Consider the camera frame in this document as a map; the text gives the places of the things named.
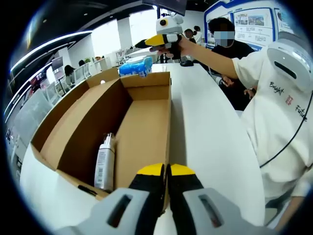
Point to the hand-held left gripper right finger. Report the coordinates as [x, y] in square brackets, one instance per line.
[193, 213]

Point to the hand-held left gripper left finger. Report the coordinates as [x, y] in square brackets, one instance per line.
[119, 213]

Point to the frosted desk divider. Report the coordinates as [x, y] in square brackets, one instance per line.
[31, 120]

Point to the white chest device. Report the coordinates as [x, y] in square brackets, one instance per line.
[288, 56]

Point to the dark wall display screen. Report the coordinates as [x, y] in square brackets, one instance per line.
[57, 63]

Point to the silver pump bottle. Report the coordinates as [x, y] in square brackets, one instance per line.
[105, 166]

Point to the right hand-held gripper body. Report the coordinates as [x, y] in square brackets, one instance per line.
[171, 25]

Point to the soft blue wet wipes pack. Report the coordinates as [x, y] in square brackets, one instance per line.
[134, 67]

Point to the large dark hanging screen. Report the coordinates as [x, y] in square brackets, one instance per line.
[163, 5]

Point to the person's right hand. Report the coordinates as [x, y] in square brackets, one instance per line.
[185, 47]

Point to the person in white shirt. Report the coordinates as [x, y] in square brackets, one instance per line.
[276, 127]

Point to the curved ceiling light strip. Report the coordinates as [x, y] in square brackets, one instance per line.
[49, 44]

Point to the brown cardboard shoe box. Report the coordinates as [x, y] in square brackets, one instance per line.
[146, 127]

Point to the blue framed wall poster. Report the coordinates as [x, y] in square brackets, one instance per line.
[254, 24]

